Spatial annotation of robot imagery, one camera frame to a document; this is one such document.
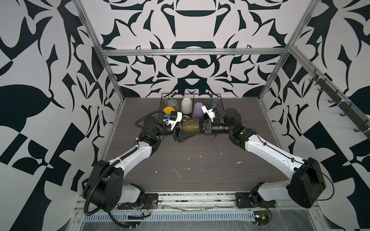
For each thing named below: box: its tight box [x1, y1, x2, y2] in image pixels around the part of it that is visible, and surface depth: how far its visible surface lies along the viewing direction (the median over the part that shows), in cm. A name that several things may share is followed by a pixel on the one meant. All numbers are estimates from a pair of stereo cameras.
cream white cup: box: [181, 97, 193, 115], surface depth 104 cm
